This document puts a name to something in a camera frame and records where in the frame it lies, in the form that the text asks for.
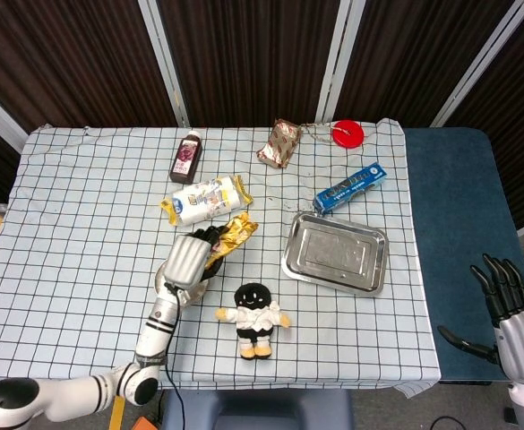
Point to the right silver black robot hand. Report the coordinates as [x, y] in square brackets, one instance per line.
[523, 345]

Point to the rectangular steel tray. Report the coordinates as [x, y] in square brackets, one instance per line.
[333, 255]

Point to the round steel plate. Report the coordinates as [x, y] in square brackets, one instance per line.
[196, 293]

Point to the black plush toy white shirt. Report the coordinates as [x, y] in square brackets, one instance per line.
[255, 322]

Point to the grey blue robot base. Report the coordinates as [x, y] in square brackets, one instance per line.
[257, 410]

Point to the white yellow snack pack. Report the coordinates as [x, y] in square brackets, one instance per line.
[203, 201]

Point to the white checkered tablecloth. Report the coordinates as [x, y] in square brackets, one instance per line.
[87, 224]

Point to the dark juice bottle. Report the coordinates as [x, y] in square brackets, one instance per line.
[186, 157]

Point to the gold biscuit package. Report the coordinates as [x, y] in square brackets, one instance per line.
[237, 235]

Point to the blue cookie box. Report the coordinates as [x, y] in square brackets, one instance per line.
[349, 188]

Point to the brown crumpled snack bag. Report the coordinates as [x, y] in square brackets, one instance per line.
[279, 143]

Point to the orange object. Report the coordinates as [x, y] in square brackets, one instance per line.
[144, 423]

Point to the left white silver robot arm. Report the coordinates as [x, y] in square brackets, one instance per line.
[154, 336]

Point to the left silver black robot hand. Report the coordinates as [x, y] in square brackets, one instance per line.
[185, 262]

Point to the brown slatted screen panel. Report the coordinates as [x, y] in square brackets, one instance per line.
[252, 54]
[64, 54]
[521, 112]
[423, 54]

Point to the red round disc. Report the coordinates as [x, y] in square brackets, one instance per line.
[349, 134]

